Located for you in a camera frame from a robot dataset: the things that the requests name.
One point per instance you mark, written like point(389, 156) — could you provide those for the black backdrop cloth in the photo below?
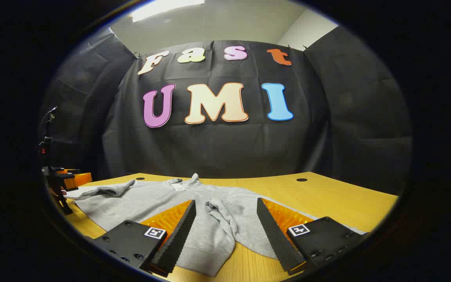
point(217, 145)

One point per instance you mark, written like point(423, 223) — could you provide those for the grey sweatshirt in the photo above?
point(225, 231)

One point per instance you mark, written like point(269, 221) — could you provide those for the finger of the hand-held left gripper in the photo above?
point(69, 171)
point(76, 181)

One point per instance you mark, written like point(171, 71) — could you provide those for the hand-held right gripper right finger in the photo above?
point(274, 239)

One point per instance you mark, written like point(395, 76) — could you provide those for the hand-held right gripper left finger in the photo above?
point(178, 239)

